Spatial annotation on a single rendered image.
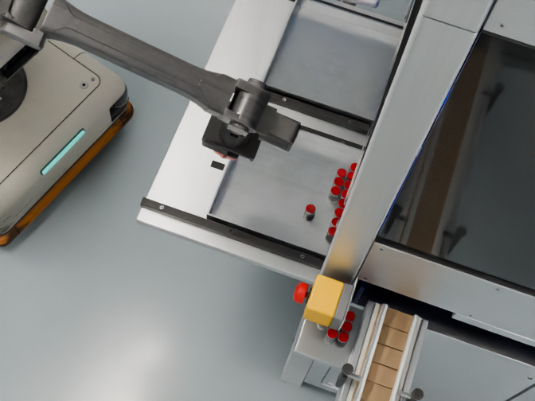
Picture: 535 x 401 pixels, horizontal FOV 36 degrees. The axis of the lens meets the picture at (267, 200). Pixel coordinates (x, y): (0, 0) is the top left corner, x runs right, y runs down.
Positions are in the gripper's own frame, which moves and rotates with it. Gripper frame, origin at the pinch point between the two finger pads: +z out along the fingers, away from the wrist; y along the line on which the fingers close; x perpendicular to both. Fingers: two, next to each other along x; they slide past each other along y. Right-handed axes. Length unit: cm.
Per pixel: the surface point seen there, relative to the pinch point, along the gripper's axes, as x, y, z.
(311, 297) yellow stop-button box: -20.6, 24.7, -0.2
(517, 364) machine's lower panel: -15, 71, 9
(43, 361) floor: -32, -24, 113
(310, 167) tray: 12.5, 18.9, 16.4
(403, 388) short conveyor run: -29, 48, 6
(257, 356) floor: -10, 35, 103
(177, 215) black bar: -8.4, -3.8, 18.4
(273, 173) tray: 8.3, 11.9, 17.6
